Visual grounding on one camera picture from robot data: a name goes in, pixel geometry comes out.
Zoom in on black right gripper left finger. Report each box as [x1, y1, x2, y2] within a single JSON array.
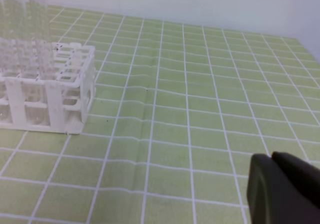
[[246, 154, 320, 224]]

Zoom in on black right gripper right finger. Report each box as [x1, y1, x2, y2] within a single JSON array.
[[271, 152, 320, 204]]

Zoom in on green checkered tablecloth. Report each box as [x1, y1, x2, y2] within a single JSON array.
[[0, 6, 320, 224]]

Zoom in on white plastic test tube rack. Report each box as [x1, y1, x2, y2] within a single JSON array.
[[0, 42, 96, 134]]

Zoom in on clear test tube in rack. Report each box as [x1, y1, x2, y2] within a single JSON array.
[[29, 0, 55, 125], [7, 0, 30, 75]]

